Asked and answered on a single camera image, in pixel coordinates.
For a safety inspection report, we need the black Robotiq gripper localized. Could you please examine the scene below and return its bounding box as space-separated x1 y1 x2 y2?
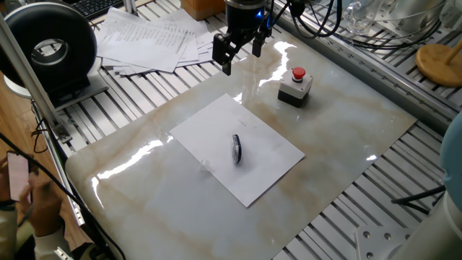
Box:
212 0 273 77

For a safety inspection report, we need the small blue white pen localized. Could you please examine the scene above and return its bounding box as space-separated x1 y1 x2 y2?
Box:
230 133 243 165

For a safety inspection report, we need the smartphone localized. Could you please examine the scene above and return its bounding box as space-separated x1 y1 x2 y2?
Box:
6 150 30 202

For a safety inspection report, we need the clear adhesive tape piece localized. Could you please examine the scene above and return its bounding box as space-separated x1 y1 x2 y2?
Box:
199 158 216 173

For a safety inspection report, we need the person right hand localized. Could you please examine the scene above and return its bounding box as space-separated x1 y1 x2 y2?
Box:
18 172 63 238

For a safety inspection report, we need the person left hand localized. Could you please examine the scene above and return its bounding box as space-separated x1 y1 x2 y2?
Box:
0 157 11 203

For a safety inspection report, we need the printed white paper sheet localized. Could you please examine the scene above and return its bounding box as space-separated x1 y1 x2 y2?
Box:
103 43 219 77
158 9 219 50
96 6 196 74

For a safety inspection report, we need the wooden box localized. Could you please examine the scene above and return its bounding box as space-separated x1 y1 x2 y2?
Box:
180 0 227 22

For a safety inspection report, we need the red emergency stop button box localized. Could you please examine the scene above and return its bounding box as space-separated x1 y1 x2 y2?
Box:
276 66 314 108

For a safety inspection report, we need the clear glass pitcher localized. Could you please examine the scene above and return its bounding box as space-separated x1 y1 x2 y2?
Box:
341 0 448 37

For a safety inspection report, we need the marble pattern board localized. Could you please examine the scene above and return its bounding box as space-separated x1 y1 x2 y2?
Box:
64 32 418 260

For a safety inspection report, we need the black computer keyboard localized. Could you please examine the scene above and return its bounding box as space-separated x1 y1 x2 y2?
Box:
66 0 126 21

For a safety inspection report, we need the round wooden stand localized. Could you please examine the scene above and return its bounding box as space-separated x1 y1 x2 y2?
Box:
414 35 462 88

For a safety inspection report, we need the silver robot mounting plate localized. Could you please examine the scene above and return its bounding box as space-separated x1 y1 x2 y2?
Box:
355 225 416 260

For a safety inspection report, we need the black gripper cable bundle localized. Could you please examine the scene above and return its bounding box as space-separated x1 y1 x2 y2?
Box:
266 0 344 39

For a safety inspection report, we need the aluminium frame post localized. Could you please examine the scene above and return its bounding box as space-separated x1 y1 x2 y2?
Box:
122 0 139 15
53 246 75 260
0 14 73 144

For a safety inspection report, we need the grey metal base plate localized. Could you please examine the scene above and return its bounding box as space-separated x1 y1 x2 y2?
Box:
50 56 110 111

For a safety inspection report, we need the black round ring device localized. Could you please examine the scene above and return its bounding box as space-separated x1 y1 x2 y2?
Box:
0 1 98 98

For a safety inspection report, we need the thin black cable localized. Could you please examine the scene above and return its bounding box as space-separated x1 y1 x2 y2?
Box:
0 131 127 260

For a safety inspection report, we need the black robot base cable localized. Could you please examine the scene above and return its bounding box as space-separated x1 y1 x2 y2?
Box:
391 184 447 216

